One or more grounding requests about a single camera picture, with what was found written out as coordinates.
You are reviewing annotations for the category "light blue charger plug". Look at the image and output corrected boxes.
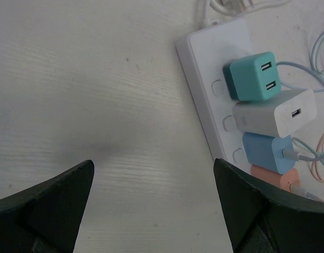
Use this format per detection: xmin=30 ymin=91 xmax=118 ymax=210
xmin=242 ymin=132 xmax=296 ymax=174

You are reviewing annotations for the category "white power strip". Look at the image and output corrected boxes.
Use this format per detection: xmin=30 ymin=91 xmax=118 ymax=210
xmin=176 ymin=18 xmax=254 ymax=173

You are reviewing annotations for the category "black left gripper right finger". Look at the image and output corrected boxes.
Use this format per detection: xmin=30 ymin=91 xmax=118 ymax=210
xmin=213 ymin=159 xmax=324 ymax=252

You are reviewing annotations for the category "orange charger plug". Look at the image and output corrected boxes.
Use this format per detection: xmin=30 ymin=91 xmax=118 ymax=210
xmin=251 ymin=165 xmax=301 ymax=192

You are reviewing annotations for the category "teal dual usb charger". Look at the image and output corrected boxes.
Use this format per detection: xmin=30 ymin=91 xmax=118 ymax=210
xmin=223 ymin=52 xmax=281 ymax=102

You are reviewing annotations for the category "white power strip cord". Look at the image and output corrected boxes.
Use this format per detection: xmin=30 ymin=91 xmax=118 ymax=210
xmin=195 ymin=0 xmax=292 ymax=28

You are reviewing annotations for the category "mint green charging cable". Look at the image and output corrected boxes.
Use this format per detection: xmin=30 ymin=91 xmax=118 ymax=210
xmin=277 ymin=24 xmax=324 ymax=95

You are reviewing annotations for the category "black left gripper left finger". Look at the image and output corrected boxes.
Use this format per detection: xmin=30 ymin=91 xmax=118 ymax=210
xmin=0 ymin=160 xmax=94 ymax=252

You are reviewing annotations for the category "white charger plug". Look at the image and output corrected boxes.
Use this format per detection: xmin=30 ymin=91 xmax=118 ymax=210
xmin=233 ymin=90 xmax=317 ymax=138

